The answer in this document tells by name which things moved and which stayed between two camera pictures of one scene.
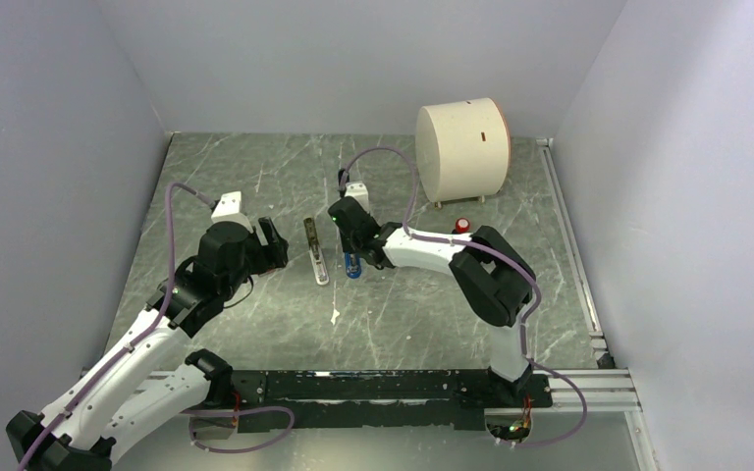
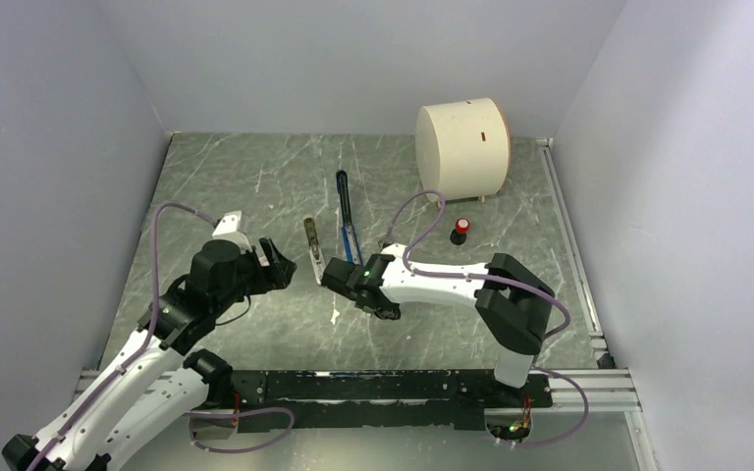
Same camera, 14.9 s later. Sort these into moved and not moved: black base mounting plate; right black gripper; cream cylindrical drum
Moved: right black gripper
Not moved: black base mounting plate; cream cylindrical drum
